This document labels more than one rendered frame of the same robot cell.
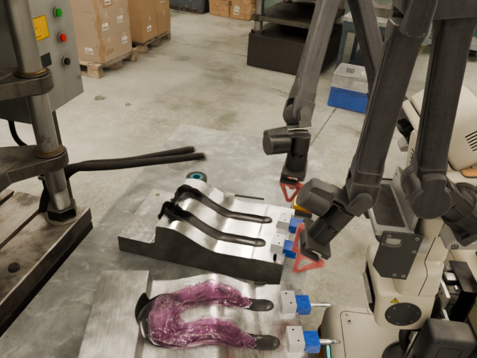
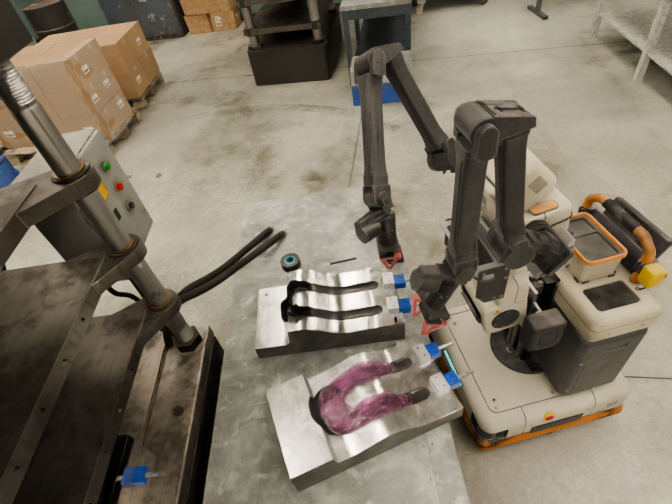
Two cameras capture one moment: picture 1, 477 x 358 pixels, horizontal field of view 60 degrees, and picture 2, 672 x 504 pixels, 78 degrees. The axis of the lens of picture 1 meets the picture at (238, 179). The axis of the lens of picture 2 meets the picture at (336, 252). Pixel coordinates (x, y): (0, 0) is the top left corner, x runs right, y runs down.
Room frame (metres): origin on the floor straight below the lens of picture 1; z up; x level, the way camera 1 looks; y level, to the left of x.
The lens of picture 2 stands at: (0.08, 0.13, 2.02)
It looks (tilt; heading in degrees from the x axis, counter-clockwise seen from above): 45 degrees down; 352
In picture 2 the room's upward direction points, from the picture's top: 11 degrees counter-clockwise
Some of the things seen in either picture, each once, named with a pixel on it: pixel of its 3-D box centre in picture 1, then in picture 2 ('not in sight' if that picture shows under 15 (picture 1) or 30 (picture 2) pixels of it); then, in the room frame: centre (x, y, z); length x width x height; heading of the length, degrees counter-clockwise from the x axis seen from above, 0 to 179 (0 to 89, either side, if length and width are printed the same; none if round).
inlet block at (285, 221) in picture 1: (298, 226); (401, 281); (0.98, -0.20, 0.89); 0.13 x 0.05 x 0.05; 78
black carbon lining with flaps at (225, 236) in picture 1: (214, 214); (329, 299); (0.98, 0.07, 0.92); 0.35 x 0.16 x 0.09; 78
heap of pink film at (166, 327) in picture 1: (201, 312); (361, 393); (0.63, 0.06, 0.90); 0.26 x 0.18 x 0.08; 96
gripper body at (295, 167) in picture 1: (296, 160); (387, 235); (0.99, -0.16, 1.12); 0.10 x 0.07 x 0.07; 169
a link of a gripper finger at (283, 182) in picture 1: (291, 185); (388, 255); (0.97, -0.15, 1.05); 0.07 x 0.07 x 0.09; 79
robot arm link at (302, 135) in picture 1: (297, 141); (384, 221); (0.99, -0.15, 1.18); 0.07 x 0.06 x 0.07; 112
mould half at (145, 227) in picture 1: (209, 224); (326, 306); (0.99, 0.08, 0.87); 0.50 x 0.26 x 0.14; 78
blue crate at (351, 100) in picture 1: (360, 95); (382, 85); (4.15, -1.23, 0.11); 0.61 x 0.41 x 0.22; 67
